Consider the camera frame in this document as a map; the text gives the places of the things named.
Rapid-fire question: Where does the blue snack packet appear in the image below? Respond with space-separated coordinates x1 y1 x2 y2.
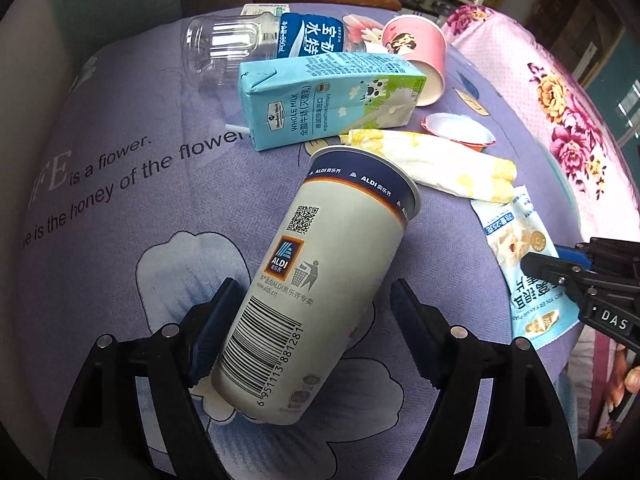
472 185 578 349

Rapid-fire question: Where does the tall white paper cup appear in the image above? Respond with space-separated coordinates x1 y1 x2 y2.
212 145 420 425

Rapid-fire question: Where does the person's right hand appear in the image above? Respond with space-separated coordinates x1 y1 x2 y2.
624 366 640 393

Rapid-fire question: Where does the pink floral quilt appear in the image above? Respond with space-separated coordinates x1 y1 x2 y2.
442 4 639 242

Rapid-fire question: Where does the teal cabinet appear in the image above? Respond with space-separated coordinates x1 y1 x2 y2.
587 32 639 157

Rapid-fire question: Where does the yellow white wrapper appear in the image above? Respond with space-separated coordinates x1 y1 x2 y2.
340 129 518 204

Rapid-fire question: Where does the blue milk carton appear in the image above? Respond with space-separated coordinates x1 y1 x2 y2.
238 52 426 152

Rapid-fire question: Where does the pink paper cup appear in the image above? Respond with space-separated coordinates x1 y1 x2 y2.
382 14 447 106

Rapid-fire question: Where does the clear plastic water bottle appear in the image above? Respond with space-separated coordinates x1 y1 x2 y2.
182 12 366 89

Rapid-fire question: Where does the white medicine box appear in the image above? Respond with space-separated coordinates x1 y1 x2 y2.
241 3 291 16

